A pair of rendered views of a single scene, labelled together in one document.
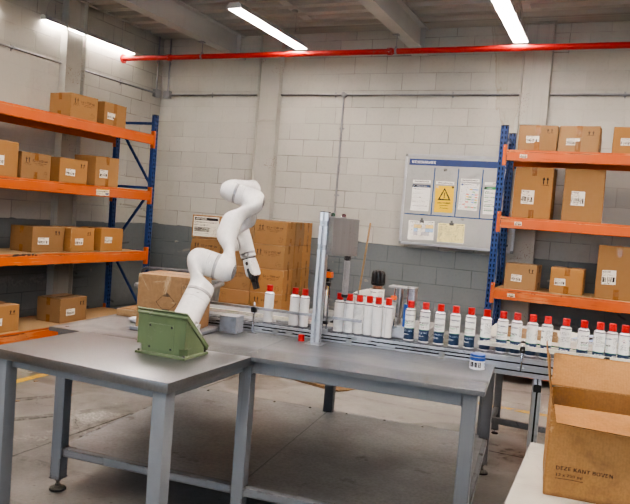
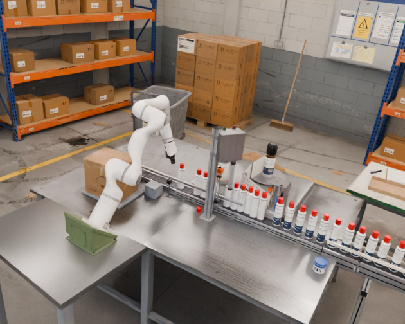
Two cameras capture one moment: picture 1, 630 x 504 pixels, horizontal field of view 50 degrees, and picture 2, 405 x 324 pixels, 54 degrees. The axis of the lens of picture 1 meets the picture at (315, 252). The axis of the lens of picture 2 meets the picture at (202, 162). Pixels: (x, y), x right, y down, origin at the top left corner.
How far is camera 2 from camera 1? 1.54 m
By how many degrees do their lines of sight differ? 26
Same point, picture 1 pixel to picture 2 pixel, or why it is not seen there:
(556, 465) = not seen: outside the picture
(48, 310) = (90, 96)
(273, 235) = (229, 56)
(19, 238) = (65, 53)
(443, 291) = (351, 94)
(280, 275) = (233, 84)
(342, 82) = not seen: outside the picture
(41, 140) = not seen: outside the picture
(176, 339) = (87, 240)
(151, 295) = (92, 174)
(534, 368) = (367, 271)
